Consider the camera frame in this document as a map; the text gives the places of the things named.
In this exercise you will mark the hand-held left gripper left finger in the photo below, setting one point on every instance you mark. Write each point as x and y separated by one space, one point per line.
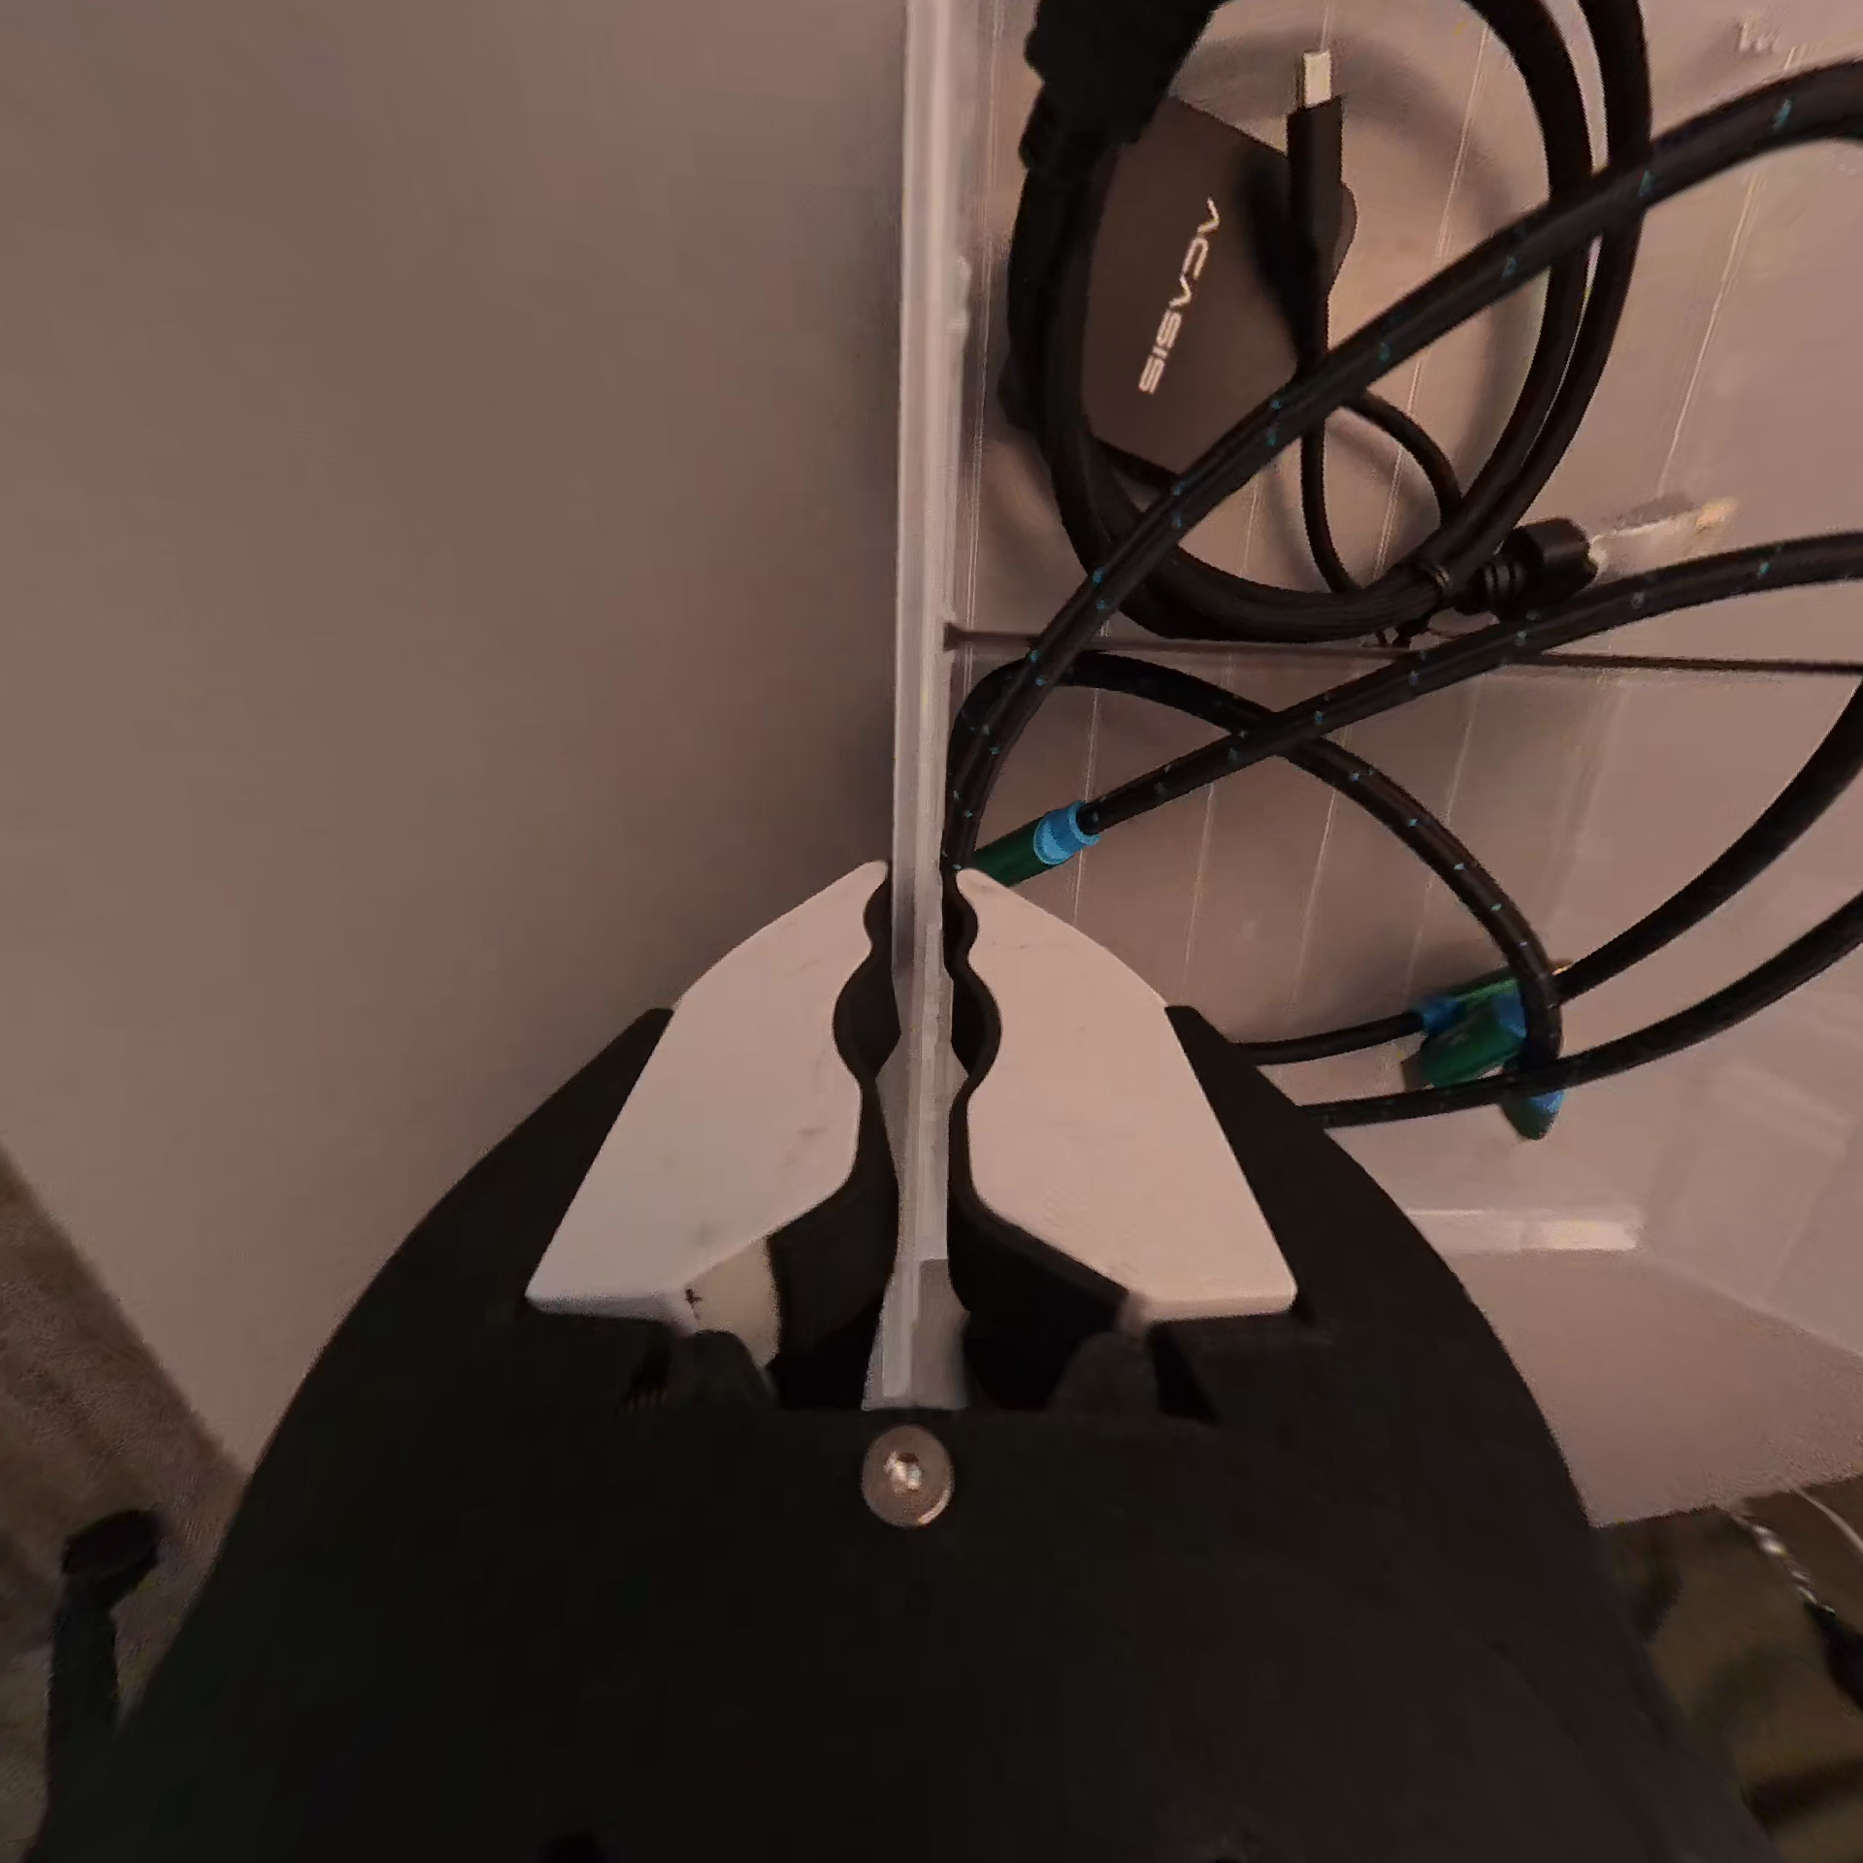
729 1107

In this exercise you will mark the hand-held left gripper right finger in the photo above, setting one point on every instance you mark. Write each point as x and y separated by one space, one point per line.
1108 1136

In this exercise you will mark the clear plastic storage bin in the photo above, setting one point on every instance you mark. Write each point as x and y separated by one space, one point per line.
929 438

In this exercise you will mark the black flat adapter box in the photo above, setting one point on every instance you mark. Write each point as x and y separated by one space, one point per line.
1207 291

